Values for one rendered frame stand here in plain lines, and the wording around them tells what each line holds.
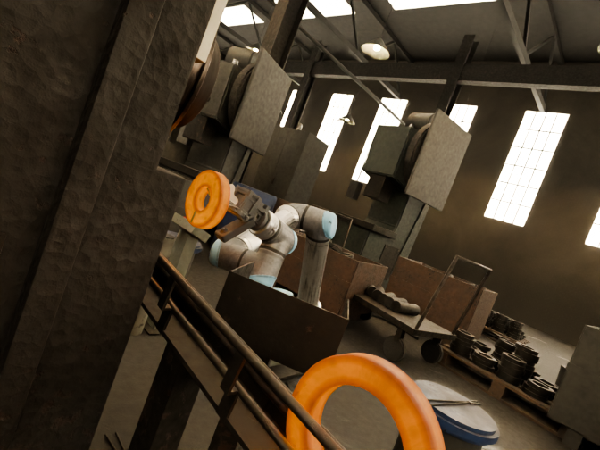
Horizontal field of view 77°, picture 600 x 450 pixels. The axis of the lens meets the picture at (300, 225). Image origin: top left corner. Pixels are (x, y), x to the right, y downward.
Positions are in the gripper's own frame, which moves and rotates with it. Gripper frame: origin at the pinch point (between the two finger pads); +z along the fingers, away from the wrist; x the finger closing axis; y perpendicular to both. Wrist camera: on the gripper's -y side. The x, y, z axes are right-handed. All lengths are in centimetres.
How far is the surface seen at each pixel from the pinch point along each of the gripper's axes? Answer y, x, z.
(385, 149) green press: 252, -262, -403
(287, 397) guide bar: -20, 63, 19
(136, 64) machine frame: 5, 30, 41
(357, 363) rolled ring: -13, 67, 16
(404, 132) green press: 280, -238, -390
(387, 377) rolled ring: -12, 71, 17
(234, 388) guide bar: -25, 53, 16
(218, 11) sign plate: 21.5, 26.2, 35.5
